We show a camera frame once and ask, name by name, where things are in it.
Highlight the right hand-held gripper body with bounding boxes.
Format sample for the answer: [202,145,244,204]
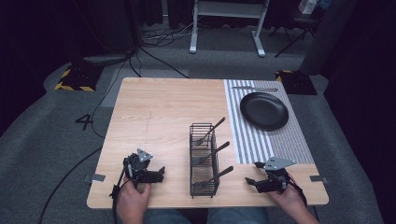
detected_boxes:
[257,156,296,194]

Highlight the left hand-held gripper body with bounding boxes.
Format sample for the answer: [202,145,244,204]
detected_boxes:
[122,147,159,185]

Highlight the person's right hand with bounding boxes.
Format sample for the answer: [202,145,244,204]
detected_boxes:
[267,182,308,219]

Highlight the person's left hand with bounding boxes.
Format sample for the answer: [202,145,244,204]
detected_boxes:
[116,177,152,218]

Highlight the grey striped placemat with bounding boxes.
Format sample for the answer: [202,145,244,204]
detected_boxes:
[222,78,316,165]

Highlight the person's legs in jeans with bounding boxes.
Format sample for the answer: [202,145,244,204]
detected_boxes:
[142,205,271,224]

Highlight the grey tape piece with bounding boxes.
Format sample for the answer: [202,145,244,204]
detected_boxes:
[83,173,106,184]
[309,175,329,184]

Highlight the black round plate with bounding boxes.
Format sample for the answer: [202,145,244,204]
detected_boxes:
[239,91,290,132]

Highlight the silver table knife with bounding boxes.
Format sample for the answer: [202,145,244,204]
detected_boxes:
[231,85,279,93]

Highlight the black yellow striped base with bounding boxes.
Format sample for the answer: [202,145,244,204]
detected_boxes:
[275,69,318,96]
[54,63,105,93]

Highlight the black folding stand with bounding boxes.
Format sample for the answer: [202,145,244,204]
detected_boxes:
[268,11,322,59]

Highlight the right hand-held gripper cable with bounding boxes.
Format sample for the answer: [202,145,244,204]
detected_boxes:
[287,174,309,208]

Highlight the utensil with dark handle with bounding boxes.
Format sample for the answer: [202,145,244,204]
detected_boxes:
[192,141,231,166]
[193,165,234,191]

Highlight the black wire cutlery basket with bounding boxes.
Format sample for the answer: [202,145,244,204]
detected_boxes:
[189,122,220,200]

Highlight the fork with dark handle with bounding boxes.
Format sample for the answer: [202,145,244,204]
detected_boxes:
[194,117,226,147]

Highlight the thick black floor cable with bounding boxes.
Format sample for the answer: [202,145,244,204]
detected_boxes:
[37,145,104,224]

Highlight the thin black floor cable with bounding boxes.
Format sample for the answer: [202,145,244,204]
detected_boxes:
[90,46,191,140]

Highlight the bundle of floor cables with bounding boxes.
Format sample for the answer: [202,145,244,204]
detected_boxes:
[140,17,204,49]

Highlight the white metal desk frame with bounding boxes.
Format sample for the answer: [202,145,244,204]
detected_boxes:
[189,0,271,58]

